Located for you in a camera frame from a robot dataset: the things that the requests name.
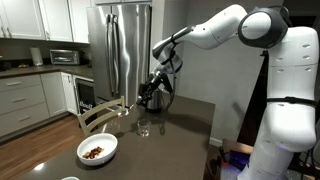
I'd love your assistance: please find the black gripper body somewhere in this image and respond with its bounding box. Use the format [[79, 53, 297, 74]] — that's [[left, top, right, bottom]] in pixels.
[[138, 74, 162, 100]]

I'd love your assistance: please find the metal spoon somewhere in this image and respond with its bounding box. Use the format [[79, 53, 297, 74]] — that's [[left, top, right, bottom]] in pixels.
[[118, 104, 136, 118]]

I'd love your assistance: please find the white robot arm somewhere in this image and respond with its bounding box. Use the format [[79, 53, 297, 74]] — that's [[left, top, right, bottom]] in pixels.
[[136, 4, 319, 180]]

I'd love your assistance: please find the clear glass cup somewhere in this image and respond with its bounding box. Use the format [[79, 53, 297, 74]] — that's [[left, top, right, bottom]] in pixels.
[[137, 119, 151, 137]]

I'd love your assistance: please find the white bowl with food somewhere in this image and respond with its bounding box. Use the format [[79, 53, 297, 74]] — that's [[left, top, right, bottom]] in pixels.
[[77, 133, 118, 166]]

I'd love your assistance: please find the stainless steel electric kettle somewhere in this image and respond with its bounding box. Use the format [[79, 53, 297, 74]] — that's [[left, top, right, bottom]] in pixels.
[[144, 89, 162, 113]]

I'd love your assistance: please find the cream wooden chair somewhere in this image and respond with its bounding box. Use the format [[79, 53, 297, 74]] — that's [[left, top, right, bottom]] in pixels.
[[77, 96, 126, 136]]

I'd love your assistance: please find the stainless steel refrigerator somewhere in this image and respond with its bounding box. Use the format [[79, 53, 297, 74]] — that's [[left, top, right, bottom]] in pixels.
[[87, 4, 151, 107]]

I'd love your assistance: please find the silver toaster oven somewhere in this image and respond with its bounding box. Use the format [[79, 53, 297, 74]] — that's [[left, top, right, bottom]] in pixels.
[[50, 49, 80, 65]]

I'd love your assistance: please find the white paper towel roll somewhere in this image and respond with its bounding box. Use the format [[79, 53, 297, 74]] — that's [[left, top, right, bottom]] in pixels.
[[30, 47, 43, 66]]

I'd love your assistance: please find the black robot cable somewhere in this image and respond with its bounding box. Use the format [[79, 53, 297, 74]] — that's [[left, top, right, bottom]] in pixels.
[[159, 43, 184, 111]]

